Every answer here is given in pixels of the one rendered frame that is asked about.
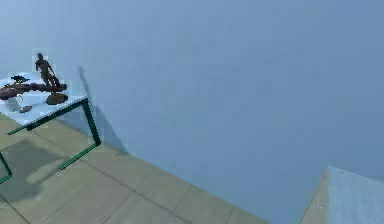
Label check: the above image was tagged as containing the long dark brown driftwood piece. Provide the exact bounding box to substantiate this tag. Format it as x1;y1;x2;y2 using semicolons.
0;82;68;101

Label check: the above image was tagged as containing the white mug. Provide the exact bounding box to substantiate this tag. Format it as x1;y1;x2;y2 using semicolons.
4;93;25;113

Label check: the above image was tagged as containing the dark brown human statue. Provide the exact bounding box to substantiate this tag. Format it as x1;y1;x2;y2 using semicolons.
34;52;69;106

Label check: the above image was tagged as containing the white table with green frame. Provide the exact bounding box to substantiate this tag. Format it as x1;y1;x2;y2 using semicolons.
0;71;102;185

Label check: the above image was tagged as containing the small black bonsai shape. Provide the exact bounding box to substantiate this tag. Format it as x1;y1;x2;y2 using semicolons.
10;75;31;84

